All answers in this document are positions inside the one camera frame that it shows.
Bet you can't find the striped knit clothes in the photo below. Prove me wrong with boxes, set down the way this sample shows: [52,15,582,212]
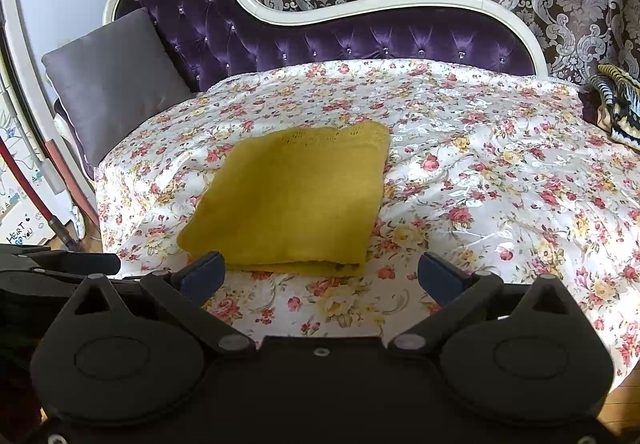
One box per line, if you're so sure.
[578,63,640,151]

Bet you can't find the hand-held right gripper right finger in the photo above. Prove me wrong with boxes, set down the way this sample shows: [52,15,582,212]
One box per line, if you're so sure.
[389,252,577,358]

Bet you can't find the purple tufted headboard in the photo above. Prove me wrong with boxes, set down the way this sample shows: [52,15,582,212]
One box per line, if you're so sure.
[52,0,549,180]

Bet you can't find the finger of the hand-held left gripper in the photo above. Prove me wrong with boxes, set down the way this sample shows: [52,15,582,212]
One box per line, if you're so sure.
[34,250,122,277]

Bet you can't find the mustard yellow knit garment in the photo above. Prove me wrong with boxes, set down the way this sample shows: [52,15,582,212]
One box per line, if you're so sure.
[177,120,392,279]

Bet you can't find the floral quilted blanket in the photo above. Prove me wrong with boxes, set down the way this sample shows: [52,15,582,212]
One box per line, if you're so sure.
[92,58,640,382]

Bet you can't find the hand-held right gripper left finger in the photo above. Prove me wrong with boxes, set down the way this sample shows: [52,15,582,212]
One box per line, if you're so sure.
[64,251,257,358]

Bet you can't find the red pole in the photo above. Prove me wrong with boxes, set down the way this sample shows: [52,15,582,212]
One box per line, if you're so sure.
[0,134,83,252]

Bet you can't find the white printed board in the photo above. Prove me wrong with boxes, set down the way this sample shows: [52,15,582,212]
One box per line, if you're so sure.
[0,94,76,250]

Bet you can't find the grey pillow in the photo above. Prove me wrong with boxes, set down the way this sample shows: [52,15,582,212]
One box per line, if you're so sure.
[41,7,194,169]

